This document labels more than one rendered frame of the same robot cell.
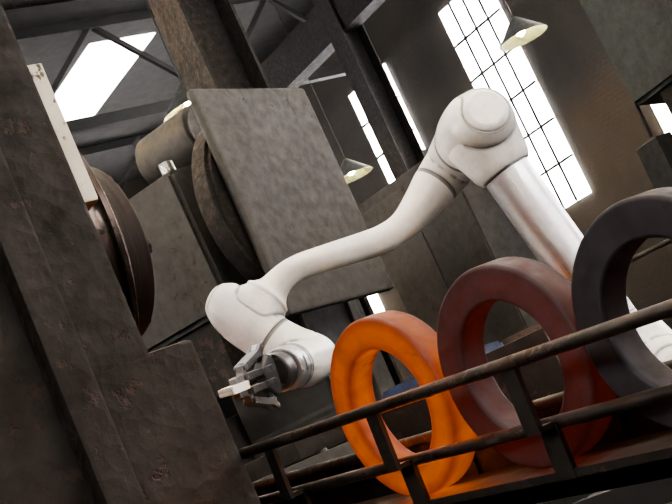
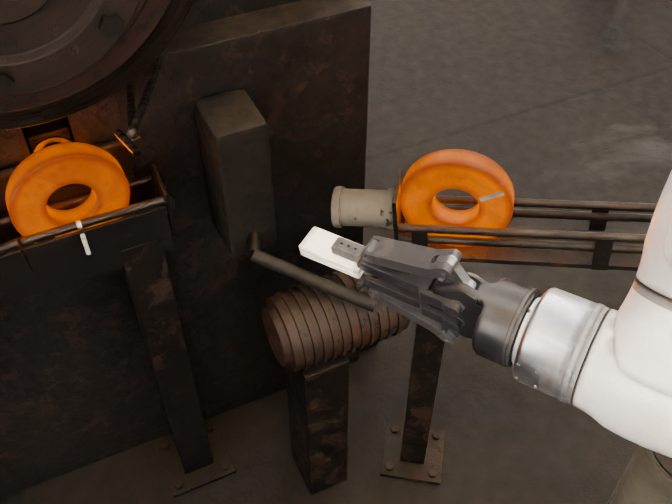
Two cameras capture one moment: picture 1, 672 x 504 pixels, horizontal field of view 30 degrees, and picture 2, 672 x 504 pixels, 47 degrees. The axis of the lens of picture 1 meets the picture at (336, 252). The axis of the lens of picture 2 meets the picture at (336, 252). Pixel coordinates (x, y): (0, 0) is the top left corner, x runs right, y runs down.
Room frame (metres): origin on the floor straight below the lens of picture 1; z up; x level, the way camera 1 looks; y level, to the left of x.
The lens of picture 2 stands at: (2.33, -0.26, 1.43)
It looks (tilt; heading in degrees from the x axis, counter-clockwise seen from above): 46 degrees down; 101
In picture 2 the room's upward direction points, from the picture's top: straight up
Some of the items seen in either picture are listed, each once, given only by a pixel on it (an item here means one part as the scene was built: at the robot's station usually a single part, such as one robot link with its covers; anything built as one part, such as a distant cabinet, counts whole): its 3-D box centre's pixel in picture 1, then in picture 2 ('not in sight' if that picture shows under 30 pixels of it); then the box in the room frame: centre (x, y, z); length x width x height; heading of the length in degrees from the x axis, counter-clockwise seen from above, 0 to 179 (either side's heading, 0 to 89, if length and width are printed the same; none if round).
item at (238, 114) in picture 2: not in sight; (236, 175); (2.02, 0.57, 0.68); 0.11 x 0.08 x 0.24; 126
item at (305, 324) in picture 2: not in sight; (337, 385); (2.18, 0.51, 0.27); 0.22 x 0.13 x 0.53; 36
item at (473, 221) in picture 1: (506, 325); not in sight; (7.13, -0.71, 1.00); 0.80 x 0.63 x 2.00; 41
